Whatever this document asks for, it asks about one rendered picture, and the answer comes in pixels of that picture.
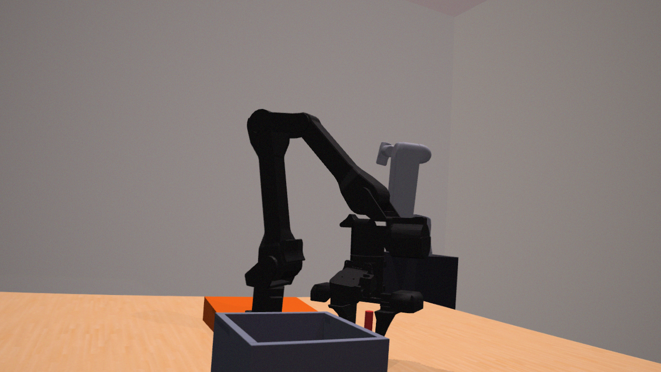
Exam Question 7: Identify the red peg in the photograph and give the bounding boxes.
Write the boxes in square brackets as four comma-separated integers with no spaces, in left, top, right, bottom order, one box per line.
[364,311,373,331]

